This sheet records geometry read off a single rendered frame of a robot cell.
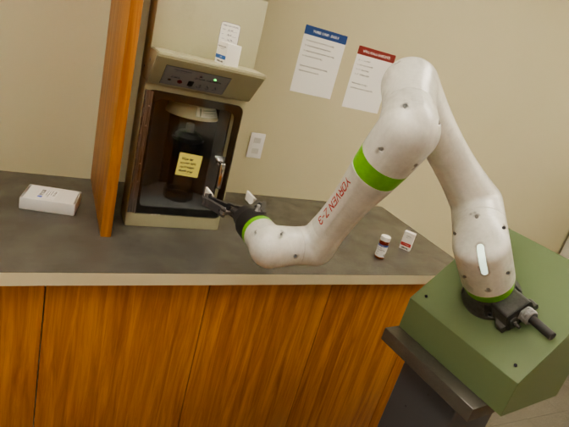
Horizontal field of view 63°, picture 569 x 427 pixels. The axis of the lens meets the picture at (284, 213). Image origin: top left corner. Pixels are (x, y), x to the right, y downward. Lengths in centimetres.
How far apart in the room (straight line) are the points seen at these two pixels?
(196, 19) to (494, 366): 122
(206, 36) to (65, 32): 57
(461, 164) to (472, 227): 15
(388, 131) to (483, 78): 185
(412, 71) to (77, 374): 123
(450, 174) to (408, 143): 31
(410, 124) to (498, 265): 44
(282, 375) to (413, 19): 165
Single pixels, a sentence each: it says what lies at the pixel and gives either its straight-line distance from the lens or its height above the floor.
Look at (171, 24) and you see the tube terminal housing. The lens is 147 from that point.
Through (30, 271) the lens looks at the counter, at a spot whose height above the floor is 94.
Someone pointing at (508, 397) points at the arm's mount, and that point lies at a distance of 128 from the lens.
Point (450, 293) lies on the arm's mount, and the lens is 140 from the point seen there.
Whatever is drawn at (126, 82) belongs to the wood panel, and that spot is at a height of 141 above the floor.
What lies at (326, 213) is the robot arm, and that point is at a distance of 110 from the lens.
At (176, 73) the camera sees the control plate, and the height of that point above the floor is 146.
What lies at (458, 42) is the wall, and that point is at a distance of 257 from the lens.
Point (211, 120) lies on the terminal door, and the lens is 153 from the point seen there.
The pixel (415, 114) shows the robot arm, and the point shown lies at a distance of 91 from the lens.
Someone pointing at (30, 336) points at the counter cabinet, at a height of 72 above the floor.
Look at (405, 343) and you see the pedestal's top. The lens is 139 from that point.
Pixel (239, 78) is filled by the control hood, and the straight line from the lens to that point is 143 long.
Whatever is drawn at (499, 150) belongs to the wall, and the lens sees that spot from 301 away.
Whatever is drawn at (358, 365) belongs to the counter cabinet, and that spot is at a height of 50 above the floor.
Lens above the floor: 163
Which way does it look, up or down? 20 degrees down
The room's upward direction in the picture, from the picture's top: 15 degrees clockwise
